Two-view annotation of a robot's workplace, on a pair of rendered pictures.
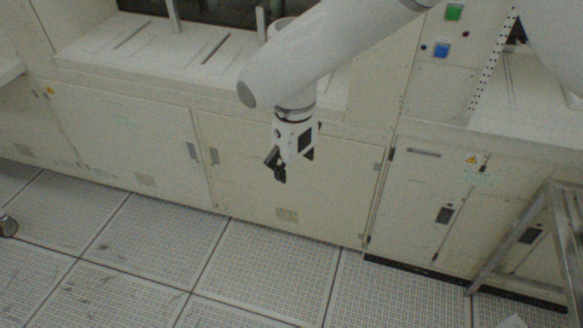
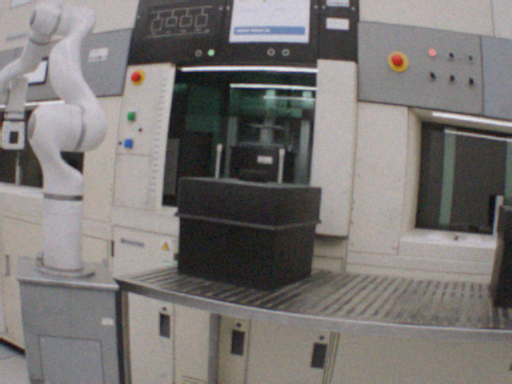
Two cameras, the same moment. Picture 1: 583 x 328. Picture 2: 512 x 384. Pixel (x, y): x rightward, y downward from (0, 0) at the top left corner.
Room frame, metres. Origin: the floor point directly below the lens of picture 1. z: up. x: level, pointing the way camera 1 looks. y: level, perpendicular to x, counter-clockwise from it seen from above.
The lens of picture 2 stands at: (-1.17, -1.04, 1.07)
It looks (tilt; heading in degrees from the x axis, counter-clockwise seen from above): 3 degrees down; 5
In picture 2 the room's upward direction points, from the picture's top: 5 degrees clockwise
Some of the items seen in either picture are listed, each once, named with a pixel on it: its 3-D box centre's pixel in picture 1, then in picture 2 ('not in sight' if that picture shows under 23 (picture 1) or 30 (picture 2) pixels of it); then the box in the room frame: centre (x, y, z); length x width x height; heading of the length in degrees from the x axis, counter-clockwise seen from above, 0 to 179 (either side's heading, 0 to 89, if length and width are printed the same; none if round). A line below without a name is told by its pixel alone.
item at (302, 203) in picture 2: not in sight; (251, 195); (0.44, -0.89, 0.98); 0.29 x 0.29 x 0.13; 67
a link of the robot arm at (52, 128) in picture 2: not in sight; (56, 150); (0.14, -0.42, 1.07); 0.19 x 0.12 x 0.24; 137
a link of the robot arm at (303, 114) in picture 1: (292, 103); (13, 116); (0.56, 0.00, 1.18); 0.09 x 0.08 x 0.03; 138
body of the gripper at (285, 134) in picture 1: (293, 127); (12, 133); (0.57, 0.00, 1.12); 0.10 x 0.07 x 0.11; 138
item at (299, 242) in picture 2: not in sight; (247, 245); (0.44, -0.89, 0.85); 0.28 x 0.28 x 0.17; 67
